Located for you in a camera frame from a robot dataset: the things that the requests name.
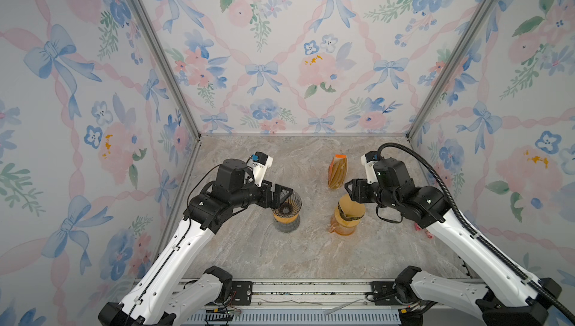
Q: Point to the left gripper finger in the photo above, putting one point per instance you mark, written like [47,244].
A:
[281,191]
[276,202]

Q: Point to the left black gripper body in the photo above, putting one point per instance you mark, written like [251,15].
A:
[249,195]

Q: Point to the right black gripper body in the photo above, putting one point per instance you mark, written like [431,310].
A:
[386,199]

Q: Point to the clear grey glass dripper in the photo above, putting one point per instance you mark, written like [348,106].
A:
[290,209]

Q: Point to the brown paper coffee filter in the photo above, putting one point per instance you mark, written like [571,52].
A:
[349,213]

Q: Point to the clear grey glass pitcher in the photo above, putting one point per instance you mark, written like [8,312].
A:
[287,225]

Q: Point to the orange coffee filter packet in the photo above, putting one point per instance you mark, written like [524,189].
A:
[337,172]

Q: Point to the orange glass carafe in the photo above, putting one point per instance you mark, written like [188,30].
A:
[342,228]

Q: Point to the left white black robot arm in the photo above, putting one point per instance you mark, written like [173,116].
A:
[154,299]

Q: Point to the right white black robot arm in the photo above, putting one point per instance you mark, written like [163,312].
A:
[507,295]

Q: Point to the small pink toy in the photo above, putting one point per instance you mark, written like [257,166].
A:
[423,231]

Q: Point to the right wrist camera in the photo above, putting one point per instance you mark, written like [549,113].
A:
[368,161]

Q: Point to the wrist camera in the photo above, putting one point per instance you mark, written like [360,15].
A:
[259,163]
[368,161]

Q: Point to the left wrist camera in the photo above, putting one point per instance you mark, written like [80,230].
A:
[259,163]

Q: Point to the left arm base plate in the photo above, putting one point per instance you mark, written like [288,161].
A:
[236,293]

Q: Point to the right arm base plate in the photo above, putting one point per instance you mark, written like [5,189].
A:
[383,293]

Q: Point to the aluminium frame rail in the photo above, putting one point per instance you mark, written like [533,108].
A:
[322,302]

